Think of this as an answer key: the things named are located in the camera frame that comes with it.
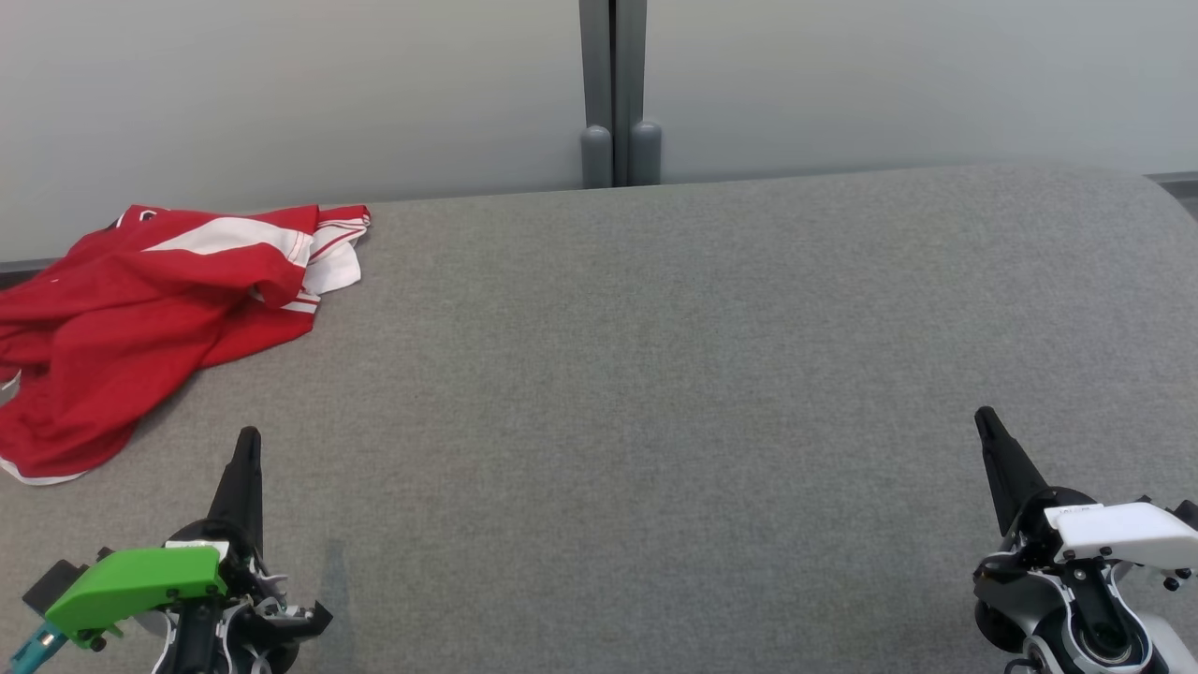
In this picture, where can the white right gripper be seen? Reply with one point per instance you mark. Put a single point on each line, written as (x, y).
(1114, 534)

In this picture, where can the red basketball jersey black lettering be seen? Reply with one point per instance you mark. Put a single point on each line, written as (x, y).
(94, 393)

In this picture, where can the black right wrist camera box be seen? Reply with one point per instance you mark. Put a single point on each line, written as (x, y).
(1187, 515)

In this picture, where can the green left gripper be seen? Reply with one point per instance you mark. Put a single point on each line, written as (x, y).
(140, 580)

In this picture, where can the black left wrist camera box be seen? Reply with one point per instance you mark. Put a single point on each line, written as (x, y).
(56, 585)

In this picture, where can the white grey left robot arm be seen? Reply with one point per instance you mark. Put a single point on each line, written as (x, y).
(201, 655)

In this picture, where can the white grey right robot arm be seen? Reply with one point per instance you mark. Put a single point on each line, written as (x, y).
(1076, 627)

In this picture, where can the grey double partition post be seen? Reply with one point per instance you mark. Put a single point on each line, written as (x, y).
(618, 94)

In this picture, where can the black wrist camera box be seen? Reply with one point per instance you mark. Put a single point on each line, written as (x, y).
(56, 585)
(1187, 515)

